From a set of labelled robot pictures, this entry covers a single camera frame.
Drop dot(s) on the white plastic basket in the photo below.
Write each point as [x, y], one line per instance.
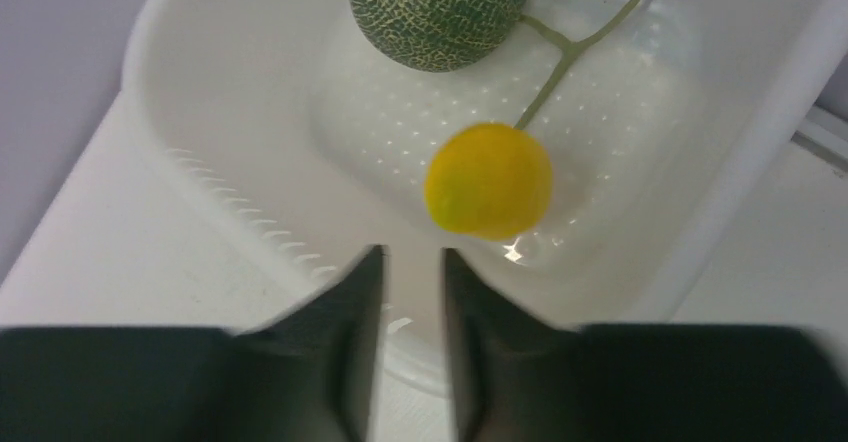
[304, 144]

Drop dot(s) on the green netted fake melon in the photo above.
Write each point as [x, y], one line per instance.
[440, 36]

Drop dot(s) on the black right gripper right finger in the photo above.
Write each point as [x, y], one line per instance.
[516, 378]

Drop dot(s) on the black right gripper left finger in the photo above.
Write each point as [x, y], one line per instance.
[306, 376]

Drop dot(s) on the aluminium right side rail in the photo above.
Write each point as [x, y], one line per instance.
[824, 135]

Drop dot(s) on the yellow fake mango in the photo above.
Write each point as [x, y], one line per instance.
[490, 181]

